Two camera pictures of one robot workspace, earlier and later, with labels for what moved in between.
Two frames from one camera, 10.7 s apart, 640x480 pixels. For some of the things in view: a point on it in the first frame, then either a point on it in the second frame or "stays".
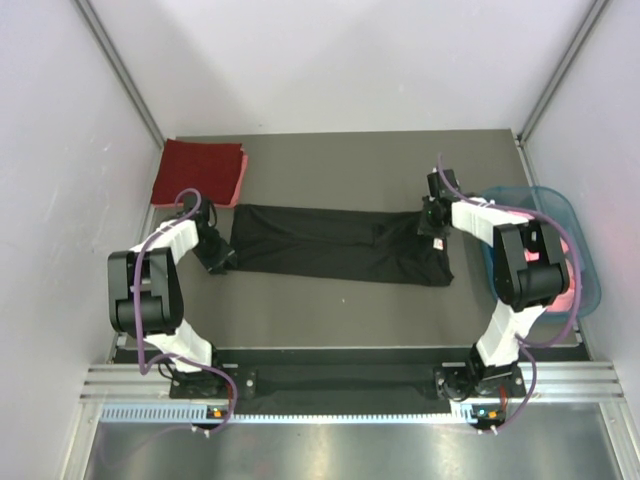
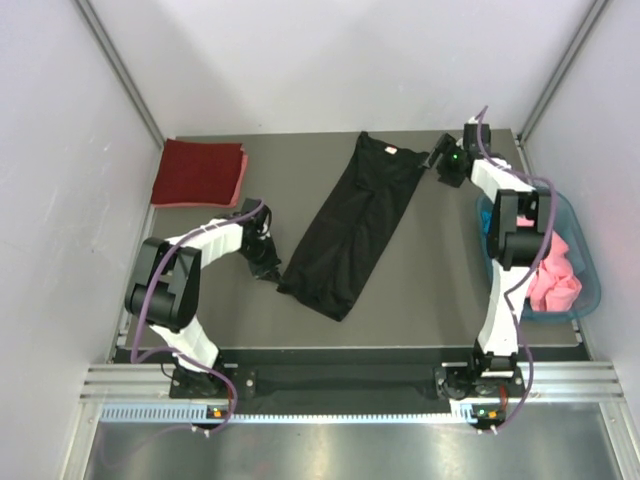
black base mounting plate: [348, 380] stays
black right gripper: [426, 228] → [446, 146]
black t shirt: [338, 245] → [335, 254]
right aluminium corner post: [553, 84] stays
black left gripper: [224, 254] → [268, 270]
